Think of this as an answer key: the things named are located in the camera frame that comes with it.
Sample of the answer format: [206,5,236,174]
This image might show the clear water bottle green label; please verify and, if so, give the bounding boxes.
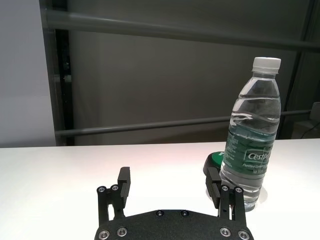
[219,56,282,213]

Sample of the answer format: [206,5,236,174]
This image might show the wide grey horizontal beam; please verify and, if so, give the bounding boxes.
[39,8,320,54]

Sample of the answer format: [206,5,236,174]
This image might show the green button black base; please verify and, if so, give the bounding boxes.
[202,150,226,177]

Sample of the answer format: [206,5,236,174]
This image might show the grey horizontal rail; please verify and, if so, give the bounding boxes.
[55,109,312,137]

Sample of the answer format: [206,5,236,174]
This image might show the dark slanted frame post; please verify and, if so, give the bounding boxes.
[277,0,320,140]

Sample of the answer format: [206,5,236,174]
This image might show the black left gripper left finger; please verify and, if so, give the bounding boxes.
[96,166,132,225]

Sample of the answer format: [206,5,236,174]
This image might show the dark vertical column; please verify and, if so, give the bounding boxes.
[49,27,75,146]

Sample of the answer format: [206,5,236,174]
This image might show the pale box at wall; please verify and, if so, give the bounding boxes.
[310,101,320,121]

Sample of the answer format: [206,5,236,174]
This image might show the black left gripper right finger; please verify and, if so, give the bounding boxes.
[204,167,247,226]

